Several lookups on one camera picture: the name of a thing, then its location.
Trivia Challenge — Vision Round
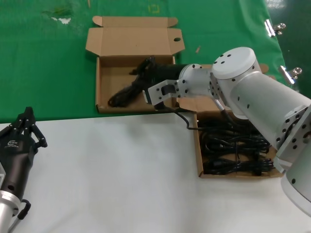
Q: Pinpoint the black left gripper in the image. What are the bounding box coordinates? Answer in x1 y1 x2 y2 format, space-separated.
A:
0 106 48 198

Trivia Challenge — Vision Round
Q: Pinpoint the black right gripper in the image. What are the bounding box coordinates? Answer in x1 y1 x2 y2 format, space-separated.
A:
129 56 186 83

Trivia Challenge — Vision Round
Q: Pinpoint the black power cable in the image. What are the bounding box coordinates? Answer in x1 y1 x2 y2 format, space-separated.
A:
106 57 158 108
203 156 276 176
201 132 272 156

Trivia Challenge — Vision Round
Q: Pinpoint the cardboard box with round hole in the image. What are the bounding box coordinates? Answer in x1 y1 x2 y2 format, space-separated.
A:
85 16 186 114

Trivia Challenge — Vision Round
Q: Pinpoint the cardboard box with cutout flap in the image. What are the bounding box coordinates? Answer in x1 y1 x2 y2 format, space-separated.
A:
176 63 284 180

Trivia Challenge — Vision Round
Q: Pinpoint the green table cloth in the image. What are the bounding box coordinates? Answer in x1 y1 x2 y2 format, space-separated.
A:
0 0 304 124

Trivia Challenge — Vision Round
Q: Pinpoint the silver metal binder clip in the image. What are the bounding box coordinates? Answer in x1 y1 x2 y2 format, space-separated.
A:
279 65 303 85
264 19 287 37

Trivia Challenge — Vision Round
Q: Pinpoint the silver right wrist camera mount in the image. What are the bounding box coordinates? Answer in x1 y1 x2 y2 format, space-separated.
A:
145 79 181 111

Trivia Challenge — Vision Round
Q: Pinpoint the silver-sleeved right arm connector cable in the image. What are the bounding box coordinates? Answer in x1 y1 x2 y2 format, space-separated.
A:
213 98 243 127

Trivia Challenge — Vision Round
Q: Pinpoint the left arm connector cable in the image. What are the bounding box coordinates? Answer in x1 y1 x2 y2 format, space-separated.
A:
7 198 32 233

